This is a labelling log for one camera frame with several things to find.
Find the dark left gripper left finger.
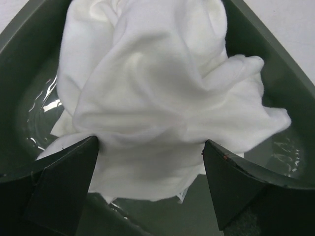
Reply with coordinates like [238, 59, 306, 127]
[0, 136, 99, 236]

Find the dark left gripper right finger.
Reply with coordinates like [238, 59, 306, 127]
[202, 140, 315, 236]

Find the dark green plastic tray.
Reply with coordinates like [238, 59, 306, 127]
[0, 0, 315, 236]

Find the white t-shirt with robot print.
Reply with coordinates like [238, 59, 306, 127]
[40, 0, 291, 202]

